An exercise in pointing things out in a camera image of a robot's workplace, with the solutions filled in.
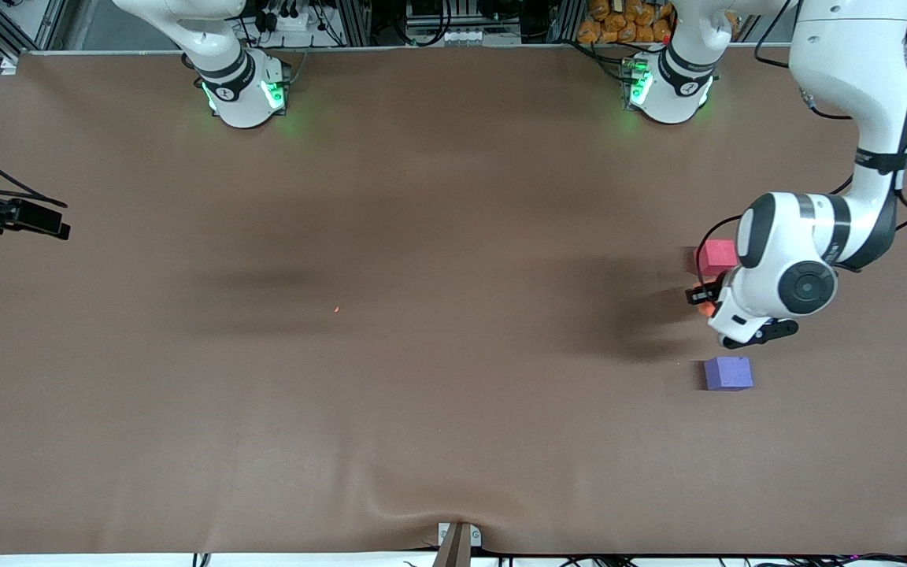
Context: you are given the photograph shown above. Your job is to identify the red foam block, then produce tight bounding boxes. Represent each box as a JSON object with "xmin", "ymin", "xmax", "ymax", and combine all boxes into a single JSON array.
[{"xmin": 696, "ymin": 239, "xmax": 740, "ymax": 278}]

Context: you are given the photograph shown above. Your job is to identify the purple foam block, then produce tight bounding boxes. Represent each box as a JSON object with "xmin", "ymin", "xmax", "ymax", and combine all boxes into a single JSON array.
[{"xmin": 703, "ymin": 356, "xmax": 754, "ymax": 392}]

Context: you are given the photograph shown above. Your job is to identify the grey base connector box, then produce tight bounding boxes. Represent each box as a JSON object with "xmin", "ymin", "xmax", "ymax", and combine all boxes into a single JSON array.
[
  {"xmin": 620, "ymin": 57, "xmax": 653, "ymax": 111},
  {"xmin": 263, "ymin": 61, "xmax": 291, "ymax": 111}
]

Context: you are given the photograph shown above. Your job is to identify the brown table mat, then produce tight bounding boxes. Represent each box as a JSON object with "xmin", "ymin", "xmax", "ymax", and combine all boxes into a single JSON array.
[{"xmin": 0, "ymin": 43, "xmax": 907, "ymax": 557}]

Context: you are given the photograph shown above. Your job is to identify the bag of orange items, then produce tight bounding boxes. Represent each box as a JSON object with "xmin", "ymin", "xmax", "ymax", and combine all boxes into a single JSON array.
[{"xmin": 577, "ymin": 0, "xmax": 673, "ymax": 45}]

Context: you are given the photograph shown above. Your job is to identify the white power strip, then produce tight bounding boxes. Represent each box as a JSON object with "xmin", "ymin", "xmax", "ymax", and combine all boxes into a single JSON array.
[{"xmin": 263, "ymin": 9, "xmax": 313, "ymax": 32}]

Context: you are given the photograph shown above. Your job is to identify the white terminal strip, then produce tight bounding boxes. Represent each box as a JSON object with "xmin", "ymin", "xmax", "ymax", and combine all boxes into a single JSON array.
[{"xmin": 416, "ymin": 28, "xmax": 494, "ymax": 45}]

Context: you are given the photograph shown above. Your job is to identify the aluminium diagonal frame strut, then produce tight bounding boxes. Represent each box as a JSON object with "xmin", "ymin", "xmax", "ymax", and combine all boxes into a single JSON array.
[{"xmin": 0, "ymin": 0, "xmax": 68, "ymax": 61}]

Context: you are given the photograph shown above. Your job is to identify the aluminium frame post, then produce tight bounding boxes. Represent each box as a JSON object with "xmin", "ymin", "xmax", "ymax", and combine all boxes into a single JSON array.
[
  {"xmin": 341, "ymin": 0, "xmax": 372, "ymax": 46},
  {"xmin": 560, "ymin": 0, "xmax": 585, "ymax": 44}
]

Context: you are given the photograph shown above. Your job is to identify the metal mat clamp bracket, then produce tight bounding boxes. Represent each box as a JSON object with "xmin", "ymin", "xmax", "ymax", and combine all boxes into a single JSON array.
[{"xmin": 438, "ymin": 521, "xmax": 483, "ymax": 567}]

